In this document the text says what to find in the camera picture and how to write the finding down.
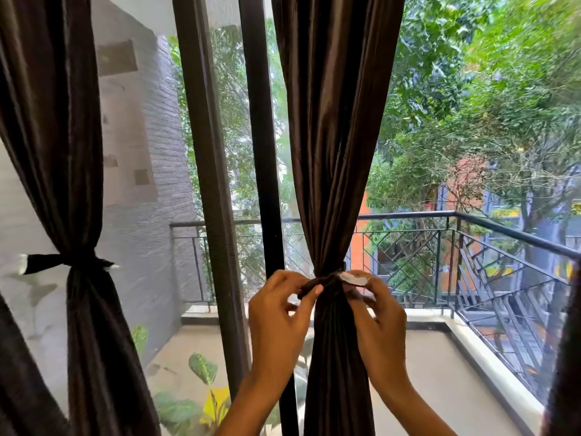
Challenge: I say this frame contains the person's right hand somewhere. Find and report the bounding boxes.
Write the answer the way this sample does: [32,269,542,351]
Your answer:
[343,269,412,395]

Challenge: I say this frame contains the person's left hand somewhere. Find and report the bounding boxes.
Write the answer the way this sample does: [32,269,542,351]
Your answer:
[247,269,324,395]

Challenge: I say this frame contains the dark brown curtain tie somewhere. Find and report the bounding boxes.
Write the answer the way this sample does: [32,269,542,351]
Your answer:
[297,269,371,300]
[18,253,120,276]

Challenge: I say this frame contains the person's left forearm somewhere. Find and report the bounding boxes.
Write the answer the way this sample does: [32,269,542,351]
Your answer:
[214,372,282,436]

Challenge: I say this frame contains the large green plant leaves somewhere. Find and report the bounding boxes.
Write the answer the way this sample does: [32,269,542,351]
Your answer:
[131,324,318,436]

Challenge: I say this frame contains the black metal balcony railing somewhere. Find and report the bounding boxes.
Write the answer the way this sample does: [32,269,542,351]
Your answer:
[169,211,581,405]

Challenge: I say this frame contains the paper notices on window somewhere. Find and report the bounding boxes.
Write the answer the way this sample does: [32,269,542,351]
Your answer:
[99,79,160,207]

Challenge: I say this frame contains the green trees outside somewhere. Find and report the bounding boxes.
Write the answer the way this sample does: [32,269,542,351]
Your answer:
[168,0,581,305]

